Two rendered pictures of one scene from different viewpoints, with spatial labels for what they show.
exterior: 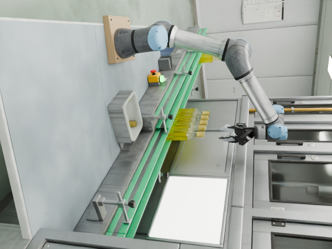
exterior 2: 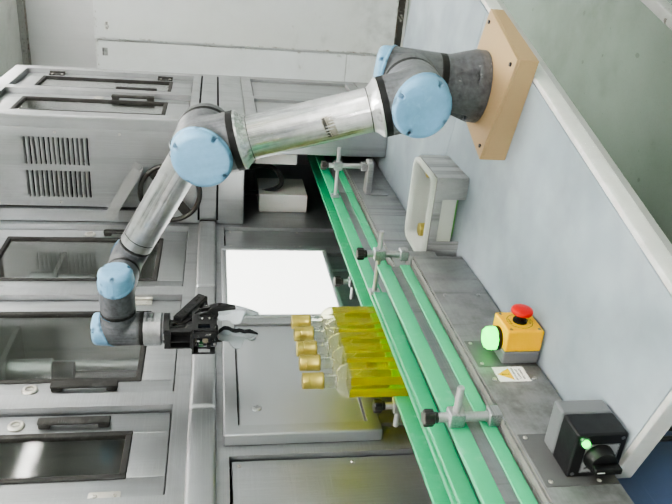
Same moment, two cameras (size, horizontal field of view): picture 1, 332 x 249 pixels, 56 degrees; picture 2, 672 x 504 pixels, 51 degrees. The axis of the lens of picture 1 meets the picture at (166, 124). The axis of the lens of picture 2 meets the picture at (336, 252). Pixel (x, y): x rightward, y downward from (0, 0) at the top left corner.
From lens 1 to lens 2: 286 cm
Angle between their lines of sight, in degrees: 116
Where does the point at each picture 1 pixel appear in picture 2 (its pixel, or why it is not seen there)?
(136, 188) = (354, 221)
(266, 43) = not seen: outside the picture
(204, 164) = (282, 339)
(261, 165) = (158, 367)
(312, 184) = (63, 341)
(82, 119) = not seen: hidden behind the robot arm
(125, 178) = (378, 220)
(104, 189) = (395, 210)
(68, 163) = not seen: hidden behind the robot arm
